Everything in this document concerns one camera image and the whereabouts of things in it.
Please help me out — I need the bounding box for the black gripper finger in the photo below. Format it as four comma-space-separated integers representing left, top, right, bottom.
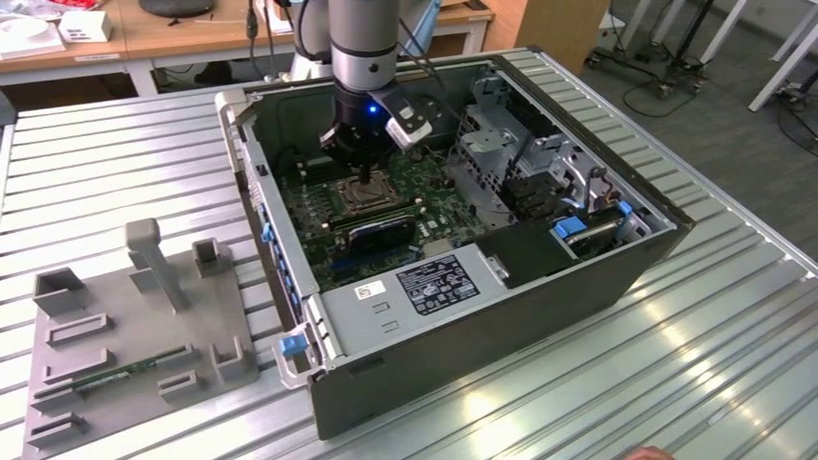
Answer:
317, 123, 368, 184
364, 135, 393, 186

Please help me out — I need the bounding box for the silver CPU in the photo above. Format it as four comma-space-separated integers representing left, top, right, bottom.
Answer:
349, 181, 388, 205

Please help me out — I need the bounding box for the metal socket cover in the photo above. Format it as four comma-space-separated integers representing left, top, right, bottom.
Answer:
335, 172, 400, 214

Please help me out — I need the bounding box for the CPU socket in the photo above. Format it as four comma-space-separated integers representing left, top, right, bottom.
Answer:
331, 171, 404, 216

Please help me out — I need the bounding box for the green motherboard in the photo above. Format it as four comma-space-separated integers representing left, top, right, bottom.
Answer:
273, 143, 519, 288

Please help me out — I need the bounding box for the black expansion card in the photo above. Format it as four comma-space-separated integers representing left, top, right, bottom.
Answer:
344, 213, 420, 258

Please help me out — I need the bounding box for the wooden desk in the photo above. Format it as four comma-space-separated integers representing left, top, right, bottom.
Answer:
0, 0, 497, 73

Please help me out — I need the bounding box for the hard disk in blue carrier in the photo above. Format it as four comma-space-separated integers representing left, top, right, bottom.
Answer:
549, 215, 624, 260

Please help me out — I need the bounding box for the silver power supply unit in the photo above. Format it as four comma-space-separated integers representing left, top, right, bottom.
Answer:
316, 241, 512, 358

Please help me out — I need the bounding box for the wooden cabinet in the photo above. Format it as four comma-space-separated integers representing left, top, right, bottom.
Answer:
491, 0, 612, 76

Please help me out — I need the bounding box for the black round object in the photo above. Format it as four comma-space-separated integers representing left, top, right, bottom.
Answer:
137, 0, 216, 18

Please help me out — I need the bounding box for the white cardboard box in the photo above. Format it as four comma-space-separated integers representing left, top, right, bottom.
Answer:
57, 10, 114, 43

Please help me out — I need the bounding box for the dark grey PC case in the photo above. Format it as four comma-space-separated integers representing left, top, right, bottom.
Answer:
213, 45, 698, 442

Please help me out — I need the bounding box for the black wheeled equipment stand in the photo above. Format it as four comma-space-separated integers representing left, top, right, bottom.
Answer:
648, 0, 714, 101

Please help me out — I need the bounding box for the flat white box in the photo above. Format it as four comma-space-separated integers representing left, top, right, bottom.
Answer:
0, 13, 65, 61

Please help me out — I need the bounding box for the green RAM stick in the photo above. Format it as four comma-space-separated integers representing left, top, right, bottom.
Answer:
70, 345, 193, 400

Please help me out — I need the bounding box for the white table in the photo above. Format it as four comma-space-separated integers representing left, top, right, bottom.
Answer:
746, 0, 818, 114

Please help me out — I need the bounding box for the grey parts rack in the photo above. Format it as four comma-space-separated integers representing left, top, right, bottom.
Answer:
21, 218, 260, 459

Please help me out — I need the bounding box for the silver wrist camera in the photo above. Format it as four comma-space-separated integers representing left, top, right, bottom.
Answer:
369, 88, 433, 148

